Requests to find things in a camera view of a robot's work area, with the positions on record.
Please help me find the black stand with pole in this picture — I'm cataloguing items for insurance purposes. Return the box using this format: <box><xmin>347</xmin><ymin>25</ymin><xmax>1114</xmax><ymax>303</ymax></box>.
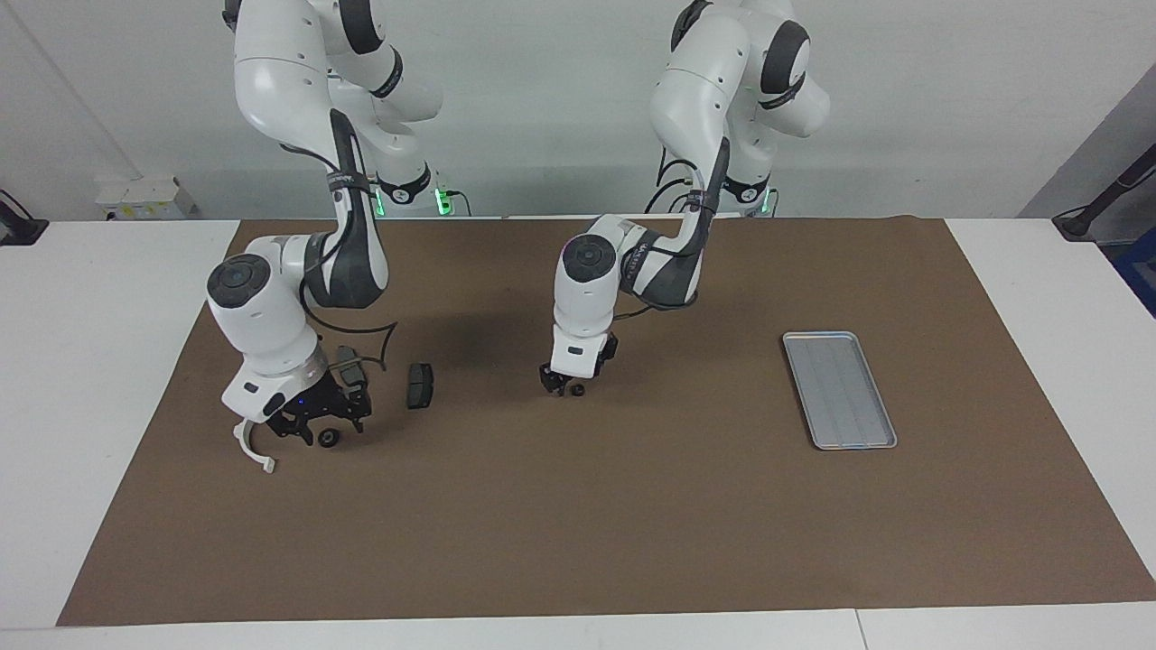
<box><xmin>1052</xmin><ymin>144</ymin><xmax>1156</xmax><ymax>243</ymax></box>

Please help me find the white half ring bracket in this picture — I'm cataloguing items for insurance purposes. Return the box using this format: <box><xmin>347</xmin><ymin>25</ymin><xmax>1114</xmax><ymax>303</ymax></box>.
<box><xmin>233</xmin><ymin>417</ymin><xmax>277</xmax><ymax>475</ymax></box>

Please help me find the blue box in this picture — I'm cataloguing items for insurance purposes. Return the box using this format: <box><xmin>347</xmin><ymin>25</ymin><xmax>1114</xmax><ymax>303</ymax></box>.
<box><xmin>1113</xmin><ymin>237</ymin><xmax>1156</xmax><ymax>317</ymax></box>

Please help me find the black stand foot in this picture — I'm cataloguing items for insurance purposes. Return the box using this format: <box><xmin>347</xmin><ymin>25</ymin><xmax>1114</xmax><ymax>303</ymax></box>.
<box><xmin>0</xmin><ymin>190</ymin><xmax>48</xmax><ymax>246</ymax></box>

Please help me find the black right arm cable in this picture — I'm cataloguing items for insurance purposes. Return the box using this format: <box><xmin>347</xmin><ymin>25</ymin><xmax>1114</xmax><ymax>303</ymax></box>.
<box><xmin>289</xmin><ymin>140</ymin><xmax>399</xmax><ymax>373</ymax></box>

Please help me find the brown table mat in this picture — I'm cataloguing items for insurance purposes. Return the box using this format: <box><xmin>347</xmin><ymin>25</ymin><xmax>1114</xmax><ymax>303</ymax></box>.
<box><xmin>56</xmin><ymin>217</ymin><xmax>1156</xmax><ymax>628</ymax></box>

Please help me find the white power strip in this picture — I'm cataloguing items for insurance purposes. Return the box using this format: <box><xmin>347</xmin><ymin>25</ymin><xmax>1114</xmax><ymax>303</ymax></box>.
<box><xmin>95</xmin><ymin>176</ymin><xmax>198</xmax><ymax>220</ymax></box>

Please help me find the silver metal tray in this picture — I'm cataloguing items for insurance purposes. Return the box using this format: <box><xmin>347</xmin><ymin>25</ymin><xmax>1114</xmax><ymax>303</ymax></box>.
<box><xmin>782</xmin><ymin>331</ymin><xmax>899</xmax><ymax>451</ymax></box>

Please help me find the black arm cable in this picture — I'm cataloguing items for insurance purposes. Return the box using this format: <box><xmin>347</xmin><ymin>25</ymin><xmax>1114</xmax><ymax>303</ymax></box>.
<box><xmin>652</xmin><ymin>135</ymin><xmax>732</xmax><ymax>249</ymax></box>
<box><xmin>289</xmin><ymin>140</ymin><xmax>399</xmax><ymax>373</ymax></box>

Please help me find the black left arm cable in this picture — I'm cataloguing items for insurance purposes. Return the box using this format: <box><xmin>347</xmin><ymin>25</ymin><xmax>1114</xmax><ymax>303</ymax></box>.
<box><xmin>652</xmin><ymin>135</ymin><xmax>732</xmax><ymax>249</ymax></box>

